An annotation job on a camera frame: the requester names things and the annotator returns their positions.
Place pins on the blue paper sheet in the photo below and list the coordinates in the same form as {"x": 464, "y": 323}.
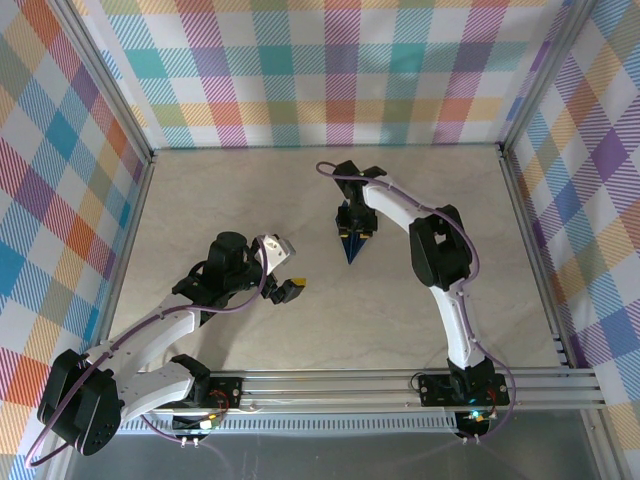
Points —
{"x": 354, "y": 250}

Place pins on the aluminium frame corner post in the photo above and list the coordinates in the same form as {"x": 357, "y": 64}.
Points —
{"x": 542, "y": 75}
{"x": 114, "y": 95}

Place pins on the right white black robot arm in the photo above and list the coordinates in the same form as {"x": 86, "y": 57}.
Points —
{"x": 440, "y": 250}

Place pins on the black controller board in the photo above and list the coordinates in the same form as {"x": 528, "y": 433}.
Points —
{"x": 475, "y": 424}
{"x": 192, "y": 424}

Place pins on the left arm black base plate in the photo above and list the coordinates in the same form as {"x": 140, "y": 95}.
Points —
{"x": 227, "y": 390}

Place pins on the aluminium frame side rail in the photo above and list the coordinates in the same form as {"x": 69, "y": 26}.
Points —
{"x": 518, "y": 200}
{"x": 140, "y": 200}

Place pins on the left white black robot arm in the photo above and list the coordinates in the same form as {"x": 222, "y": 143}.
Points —
{"x": 150, "y": 330}

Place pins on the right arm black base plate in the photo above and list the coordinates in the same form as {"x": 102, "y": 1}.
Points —
{"x": 435, "y": 390}

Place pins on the aluminium frame cross rail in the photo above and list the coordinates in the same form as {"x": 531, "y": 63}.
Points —
{"x": 325, "y": 387}

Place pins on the grey metal panel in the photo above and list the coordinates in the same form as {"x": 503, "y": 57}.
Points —
{"x": 325, "y": 460}

